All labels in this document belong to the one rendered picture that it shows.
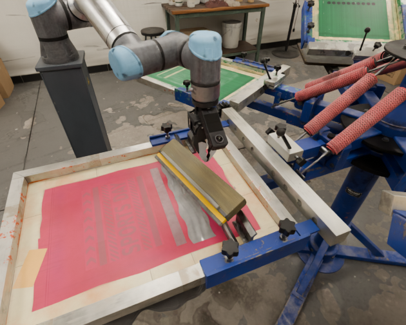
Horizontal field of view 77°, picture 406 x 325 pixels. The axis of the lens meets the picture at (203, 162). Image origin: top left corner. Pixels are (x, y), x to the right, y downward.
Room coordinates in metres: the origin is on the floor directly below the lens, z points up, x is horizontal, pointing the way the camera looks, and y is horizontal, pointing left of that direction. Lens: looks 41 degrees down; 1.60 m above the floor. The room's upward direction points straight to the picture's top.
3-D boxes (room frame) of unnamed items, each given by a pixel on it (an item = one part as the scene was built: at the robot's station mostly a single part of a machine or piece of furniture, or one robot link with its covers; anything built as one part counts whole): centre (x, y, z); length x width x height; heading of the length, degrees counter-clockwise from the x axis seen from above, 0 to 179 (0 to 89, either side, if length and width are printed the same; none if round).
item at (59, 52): (1.16, 0.63, 1.25); 0.15 x 0.15 x 0.10
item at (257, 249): (0.35, -0.14, 0.98); 0.30 x 0.05 x 0.07; 112
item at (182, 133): (0.87, 0.07, 0.98); 0.30 x 0.05 x 0.07; 112
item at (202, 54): (0.62, 0.00, 1.39); 0.09 x 0.08 x 0.11; 40
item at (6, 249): (0.52, 0.19, 0.97); 0.79 x 0.58 x 0.04; 112
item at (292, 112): (1.29, -0.31, 0.90); 1.24 x 0.06 x 0.06; 52
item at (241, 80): (1.47, -0.08, 1.05); 1.08 x 0.61 x 0.23; 52
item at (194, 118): (0.63, 0.00, 1.23); 0.09 x 0.08 x 0.12; 22
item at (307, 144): (0.73, -0.34, 1.02); 0.17 x 0.06 x 0.05; 112
